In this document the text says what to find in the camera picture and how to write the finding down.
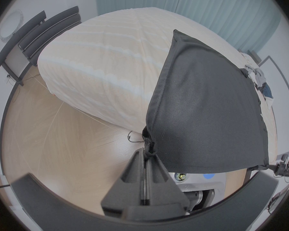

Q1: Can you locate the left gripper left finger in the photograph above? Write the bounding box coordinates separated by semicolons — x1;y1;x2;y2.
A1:
101;148;145;214

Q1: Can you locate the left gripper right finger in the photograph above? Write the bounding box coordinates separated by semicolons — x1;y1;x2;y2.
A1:
145;153;191;212

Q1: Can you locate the black T-shirt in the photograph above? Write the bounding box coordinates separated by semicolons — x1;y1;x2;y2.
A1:
142;29;270;174

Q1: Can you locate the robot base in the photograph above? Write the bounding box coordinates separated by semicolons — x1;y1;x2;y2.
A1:
167;170;228;212

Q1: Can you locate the bed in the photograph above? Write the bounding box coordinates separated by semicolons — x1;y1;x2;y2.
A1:
37;7;289;164

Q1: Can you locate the pile of clothes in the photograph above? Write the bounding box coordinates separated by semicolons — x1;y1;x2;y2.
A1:
246;65;275;108

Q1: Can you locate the white printed pillow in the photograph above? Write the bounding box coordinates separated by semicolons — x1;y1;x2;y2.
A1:
238;52;254;68

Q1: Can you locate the grey bedside table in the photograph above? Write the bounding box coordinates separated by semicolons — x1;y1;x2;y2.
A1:
247;50;262;63

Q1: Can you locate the black chest of drawers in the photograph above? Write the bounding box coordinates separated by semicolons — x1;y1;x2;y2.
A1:
0;6;82;86

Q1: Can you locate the round white ceiling lamp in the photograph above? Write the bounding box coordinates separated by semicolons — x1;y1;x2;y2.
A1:
0;10;23;41

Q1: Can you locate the black cable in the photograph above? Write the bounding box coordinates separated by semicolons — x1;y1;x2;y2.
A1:
127;130;145;144

